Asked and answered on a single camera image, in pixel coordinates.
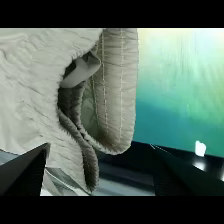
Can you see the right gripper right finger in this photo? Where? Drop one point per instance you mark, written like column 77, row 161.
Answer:
column 181, row 176

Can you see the pale grey garment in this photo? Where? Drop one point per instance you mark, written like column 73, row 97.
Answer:
column 36, row 86

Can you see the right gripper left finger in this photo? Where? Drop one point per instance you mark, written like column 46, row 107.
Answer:
column 25, row 173

